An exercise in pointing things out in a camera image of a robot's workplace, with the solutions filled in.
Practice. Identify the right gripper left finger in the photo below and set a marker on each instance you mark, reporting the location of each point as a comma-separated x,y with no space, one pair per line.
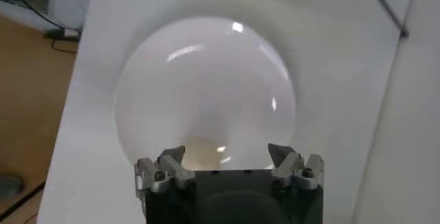
172,170

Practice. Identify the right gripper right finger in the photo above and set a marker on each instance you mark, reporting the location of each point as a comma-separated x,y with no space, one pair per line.
292,170

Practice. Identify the white steamed baozi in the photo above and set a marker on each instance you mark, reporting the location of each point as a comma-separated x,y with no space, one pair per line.
203,153

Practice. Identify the white round plate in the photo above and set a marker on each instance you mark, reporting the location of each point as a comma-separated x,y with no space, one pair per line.
206,84

